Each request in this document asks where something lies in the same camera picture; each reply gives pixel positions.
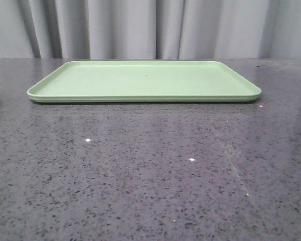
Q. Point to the grey pleated curtain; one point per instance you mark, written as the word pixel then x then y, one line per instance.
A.
pixel 150 29

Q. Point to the light green plastic tray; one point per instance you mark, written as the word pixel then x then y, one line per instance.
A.
pixel 143 81

